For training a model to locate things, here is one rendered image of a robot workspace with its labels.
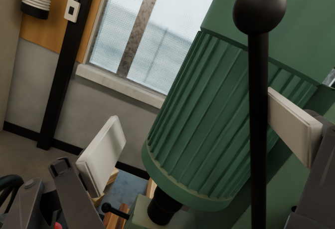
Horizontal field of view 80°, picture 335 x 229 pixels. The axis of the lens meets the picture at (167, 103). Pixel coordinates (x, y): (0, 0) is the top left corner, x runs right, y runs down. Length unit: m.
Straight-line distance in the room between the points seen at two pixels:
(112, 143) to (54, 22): 1.62
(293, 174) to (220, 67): 0.18
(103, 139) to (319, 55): 0.22
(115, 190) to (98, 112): 1.21
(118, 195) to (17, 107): 1.60
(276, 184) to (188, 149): 0.14
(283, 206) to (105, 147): 0.28
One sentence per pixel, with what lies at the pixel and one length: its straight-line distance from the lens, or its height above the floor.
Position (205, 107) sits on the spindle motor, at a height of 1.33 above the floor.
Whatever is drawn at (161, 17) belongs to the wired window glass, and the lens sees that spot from 1.66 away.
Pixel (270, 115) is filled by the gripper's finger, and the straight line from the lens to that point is 0.18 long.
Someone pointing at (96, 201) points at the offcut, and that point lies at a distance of 0.61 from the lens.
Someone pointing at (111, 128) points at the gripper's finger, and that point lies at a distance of 0.18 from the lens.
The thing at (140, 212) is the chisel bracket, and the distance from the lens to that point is 0.45.
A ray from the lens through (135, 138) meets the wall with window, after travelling 1.89.
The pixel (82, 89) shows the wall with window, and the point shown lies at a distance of 1.80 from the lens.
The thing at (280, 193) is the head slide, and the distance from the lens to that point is 0.35.
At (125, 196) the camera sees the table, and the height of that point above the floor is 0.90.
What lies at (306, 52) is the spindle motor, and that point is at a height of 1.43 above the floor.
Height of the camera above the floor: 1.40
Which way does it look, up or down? 20 degrees down
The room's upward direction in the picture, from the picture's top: 26 degrees clockwise
